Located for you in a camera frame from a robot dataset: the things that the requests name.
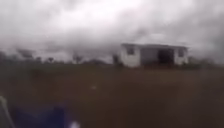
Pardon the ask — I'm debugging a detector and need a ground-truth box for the row of distant trees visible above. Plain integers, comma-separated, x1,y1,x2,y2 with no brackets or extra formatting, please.
0,48,121,66

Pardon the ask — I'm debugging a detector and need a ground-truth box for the white building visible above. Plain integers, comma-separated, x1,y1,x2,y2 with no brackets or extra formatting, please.
118,42,190,69

